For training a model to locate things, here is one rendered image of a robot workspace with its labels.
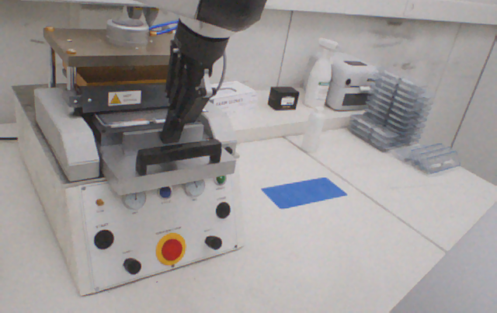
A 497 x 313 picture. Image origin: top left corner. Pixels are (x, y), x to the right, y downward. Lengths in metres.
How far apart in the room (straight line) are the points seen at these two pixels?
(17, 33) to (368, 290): 1.08
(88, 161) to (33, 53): 0.66
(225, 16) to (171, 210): 0.46
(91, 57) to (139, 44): 0.12
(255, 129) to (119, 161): 0.70
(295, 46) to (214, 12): 1.34
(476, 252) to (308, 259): 0.36
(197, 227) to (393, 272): 0.43
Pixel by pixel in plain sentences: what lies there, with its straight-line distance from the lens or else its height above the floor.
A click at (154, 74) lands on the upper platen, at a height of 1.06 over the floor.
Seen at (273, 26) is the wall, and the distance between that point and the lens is 1.71.
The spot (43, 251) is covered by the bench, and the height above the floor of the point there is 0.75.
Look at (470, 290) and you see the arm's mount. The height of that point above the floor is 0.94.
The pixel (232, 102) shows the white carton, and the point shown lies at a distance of 1.42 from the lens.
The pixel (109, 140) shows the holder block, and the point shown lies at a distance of 0.80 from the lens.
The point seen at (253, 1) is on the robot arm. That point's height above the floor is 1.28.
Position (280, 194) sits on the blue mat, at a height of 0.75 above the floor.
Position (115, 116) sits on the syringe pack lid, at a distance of 0.84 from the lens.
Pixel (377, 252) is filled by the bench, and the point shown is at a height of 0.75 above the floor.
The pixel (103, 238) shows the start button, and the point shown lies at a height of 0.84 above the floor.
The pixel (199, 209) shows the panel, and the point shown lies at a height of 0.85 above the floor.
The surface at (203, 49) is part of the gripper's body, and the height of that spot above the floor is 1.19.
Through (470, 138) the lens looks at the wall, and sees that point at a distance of 3.18.
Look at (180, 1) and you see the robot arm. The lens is 0.49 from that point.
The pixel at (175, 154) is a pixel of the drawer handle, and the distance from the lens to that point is 0.73.
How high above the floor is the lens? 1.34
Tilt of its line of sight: 27 degrees down
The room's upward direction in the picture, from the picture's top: 11 degrees clockwise
